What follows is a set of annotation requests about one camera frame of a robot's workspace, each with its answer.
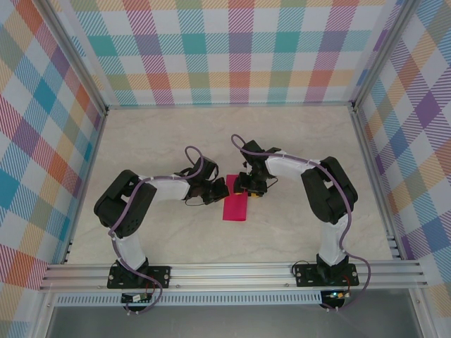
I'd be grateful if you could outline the aluminium corner post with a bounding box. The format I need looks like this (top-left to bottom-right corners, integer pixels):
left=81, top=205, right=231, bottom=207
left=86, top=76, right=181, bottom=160
left=37, top=0, right=109, bottom=115
left=350, top=0, right=420, bottom=113

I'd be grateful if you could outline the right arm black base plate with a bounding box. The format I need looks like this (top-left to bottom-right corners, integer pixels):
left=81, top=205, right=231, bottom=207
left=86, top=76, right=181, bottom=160
left=294, top=263, right=359, bottom=287

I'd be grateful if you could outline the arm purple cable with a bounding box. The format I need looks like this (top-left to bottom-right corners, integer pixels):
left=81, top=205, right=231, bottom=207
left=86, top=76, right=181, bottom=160
left=108, top=146, right=209, bottom=316
left=230, top=133, right=371, bottom=313

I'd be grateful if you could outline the long aluminium table edge rail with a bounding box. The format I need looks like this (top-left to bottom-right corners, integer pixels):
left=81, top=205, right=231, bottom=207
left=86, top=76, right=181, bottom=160
left=105, top=101, right=355, bottom=111

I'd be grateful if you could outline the aluminium mounting rail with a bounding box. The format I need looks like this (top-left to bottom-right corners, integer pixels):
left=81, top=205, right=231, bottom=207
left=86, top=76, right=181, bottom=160
left=38, top=259, right=429, bottom=292

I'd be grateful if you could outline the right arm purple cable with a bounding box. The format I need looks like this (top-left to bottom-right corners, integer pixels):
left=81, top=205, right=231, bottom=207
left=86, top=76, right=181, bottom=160
left=230, top=133, right=371, bottom=313

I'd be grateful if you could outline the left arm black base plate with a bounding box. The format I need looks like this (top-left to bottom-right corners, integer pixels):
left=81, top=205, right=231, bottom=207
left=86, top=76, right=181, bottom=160
left=107, top=265, right=172, bottom=289

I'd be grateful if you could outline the perforated metal cable tray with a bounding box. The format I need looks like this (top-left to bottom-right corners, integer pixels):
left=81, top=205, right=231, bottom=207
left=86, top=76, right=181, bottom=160
left=56, top=294, right=323, bottom=306

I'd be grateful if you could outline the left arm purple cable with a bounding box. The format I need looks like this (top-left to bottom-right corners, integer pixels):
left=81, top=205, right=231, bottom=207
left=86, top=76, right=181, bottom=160
left=108, top=146, right=209, bottom=316

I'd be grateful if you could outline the aluminium table side rail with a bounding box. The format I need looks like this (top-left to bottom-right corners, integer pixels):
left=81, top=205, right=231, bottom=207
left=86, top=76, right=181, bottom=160
left=350, top=107, right=404, bottom=261
left=61, top=108, right=109, bottom=265

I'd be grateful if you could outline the pink paper sheet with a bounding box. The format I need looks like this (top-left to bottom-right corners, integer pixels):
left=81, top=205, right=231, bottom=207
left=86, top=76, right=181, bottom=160
left=222, top=174, right=249, bottom=223

